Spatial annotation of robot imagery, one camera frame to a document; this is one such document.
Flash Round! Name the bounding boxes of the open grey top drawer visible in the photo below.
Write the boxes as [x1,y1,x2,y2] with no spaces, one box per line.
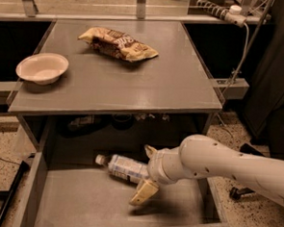
[11,125,257,227]

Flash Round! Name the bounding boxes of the black office chair base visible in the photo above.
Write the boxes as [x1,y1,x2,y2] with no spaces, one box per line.
[228,141,267,202]

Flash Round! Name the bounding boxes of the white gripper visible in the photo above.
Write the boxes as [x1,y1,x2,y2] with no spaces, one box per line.
[129,144,191,206]

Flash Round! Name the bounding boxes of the blue labelled plastic bottle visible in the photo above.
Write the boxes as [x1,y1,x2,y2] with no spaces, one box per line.
[94,154,149,184]

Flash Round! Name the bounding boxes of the white cable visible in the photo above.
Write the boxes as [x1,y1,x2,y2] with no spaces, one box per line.
[211,20,251,139]

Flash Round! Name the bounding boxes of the yellow brown chip bag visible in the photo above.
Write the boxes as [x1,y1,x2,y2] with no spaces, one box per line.
[78,27,158,63]

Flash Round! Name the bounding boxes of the black metal floor frame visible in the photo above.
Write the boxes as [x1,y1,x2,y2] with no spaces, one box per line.
[0,153,36,227]

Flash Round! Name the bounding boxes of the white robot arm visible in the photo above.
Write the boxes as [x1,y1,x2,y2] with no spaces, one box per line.
[130,134,284,207]

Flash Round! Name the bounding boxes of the grey counter cabinet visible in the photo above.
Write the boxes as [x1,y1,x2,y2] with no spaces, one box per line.
[10,19,221,166]

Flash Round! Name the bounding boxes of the white power strip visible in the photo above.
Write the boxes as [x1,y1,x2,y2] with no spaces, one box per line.
[196,0,246,28]

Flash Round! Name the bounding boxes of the white paper bowl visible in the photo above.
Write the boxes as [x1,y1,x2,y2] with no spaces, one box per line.
[15,53,69,86]

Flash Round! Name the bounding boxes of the dark items inside cabinet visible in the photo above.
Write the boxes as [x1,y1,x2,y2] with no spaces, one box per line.
[56,110,136,143]

